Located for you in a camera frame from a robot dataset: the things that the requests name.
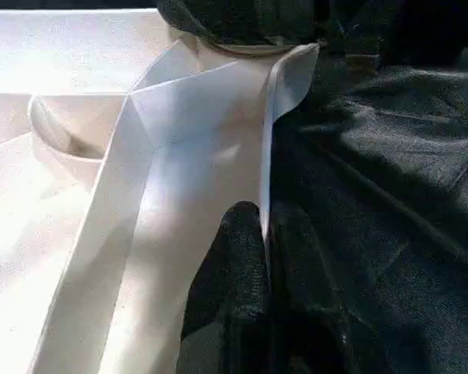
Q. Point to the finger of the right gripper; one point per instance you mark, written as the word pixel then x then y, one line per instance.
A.
pixel 238 19

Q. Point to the white plastic table top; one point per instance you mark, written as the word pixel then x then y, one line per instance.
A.
pixel 82 195

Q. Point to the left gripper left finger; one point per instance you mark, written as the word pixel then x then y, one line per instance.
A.
pixel 234 272

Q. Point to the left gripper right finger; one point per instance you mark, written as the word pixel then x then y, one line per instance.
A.
pixel 304 304

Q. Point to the black table mat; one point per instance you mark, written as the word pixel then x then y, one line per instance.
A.
pixel 394 195

